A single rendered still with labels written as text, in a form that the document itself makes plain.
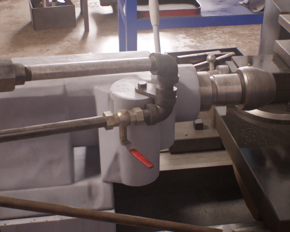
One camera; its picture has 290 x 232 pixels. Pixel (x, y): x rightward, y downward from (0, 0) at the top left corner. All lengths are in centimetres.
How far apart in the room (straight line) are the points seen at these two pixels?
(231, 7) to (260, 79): 204
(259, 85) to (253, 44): 338
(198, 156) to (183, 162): 5
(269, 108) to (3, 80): 75
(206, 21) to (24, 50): 192
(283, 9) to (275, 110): 123
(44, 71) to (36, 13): 397
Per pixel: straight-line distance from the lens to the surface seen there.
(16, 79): 65
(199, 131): 123
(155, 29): 85
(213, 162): 119
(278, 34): 240
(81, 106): 84
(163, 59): 72
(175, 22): 274
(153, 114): 75
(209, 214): 120
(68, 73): 67
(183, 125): 125
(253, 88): 93
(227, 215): 121
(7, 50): 425
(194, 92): 89
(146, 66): 72
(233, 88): 93
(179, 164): 117
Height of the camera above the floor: 151
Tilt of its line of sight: 30 degrees down
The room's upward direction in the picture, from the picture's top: straight up
